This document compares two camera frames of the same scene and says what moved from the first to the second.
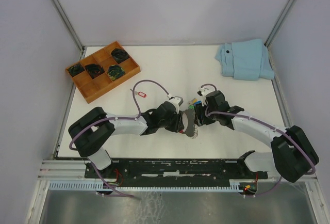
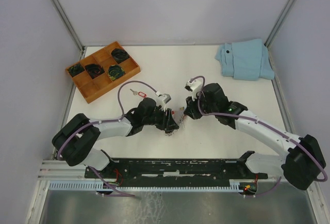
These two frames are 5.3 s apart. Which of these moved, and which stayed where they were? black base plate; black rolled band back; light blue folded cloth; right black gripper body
Moved: right black gripper body
Stayed: light blue folded cloth; black rolled band back; black base plate
